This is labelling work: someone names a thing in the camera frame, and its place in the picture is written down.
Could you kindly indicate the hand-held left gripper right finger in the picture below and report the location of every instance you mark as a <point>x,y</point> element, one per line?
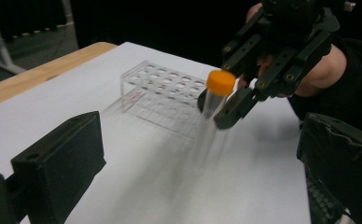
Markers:
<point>344,161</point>

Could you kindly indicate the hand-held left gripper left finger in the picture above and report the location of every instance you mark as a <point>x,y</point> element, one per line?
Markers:
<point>59,161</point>

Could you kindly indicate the orange-capped test tube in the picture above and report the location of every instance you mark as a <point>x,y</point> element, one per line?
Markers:
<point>221,82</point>

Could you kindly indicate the clear acrylic test tube rack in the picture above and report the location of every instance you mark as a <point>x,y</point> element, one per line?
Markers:
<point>163,102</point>

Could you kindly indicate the white table mat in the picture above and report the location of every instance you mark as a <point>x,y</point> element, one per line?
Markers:
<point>138,186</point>

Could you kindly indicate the grey metal stand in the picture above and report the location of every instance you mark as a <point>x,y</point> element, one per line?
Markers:
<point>2,53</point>

